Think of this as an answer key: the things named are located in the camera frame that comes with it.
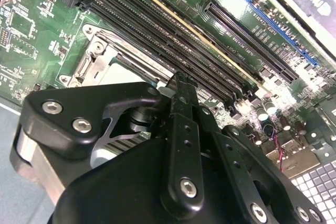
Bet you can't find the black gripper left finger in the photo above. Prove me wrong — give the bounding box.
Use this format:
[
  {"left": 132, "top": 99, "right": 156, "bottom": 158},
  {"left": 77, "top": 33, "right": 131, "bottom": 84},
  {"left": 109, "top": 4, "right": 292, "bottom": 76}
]
[{"left": 9, "top": 72, "right": 206, "bottom": 218}]

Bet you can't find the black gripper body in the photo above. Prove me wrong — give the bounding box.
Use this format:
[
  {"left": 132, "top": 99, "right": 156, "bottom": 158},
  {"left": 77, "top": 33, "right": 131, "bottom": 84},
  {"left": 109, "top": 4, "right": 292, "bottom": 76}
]
[{"left": 48, "top": 103, "right": 244, "bottom": 224}]

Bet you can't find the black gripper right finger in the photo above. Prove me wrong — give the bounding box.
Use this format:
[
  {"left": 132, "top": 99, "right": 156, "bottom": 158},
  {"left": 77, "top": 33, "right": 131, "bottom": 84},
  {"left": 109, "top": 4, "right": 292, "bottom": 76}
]
[{"left": 187, "top": 78, "right": 328, "bottom": 224}]

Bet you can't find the silver CPU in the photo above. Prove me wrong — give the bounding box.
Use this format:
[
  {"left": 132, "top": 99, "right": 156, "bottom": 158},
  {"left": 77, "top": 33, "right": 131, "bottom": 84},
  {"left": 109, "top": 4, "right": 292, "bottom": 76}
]
[{"left": 98, "top": 57, "right": 160, "bottom": 88}]

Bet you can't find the metal socket cover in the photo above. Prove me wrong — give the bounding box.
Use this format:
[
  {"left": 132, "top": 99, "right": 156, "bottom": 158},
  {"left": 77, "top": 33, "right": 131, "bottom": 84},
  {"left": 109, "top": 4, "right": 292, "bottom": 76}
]
[{"left": 88, "top": 31, "right": 174, "bottom": 88}]

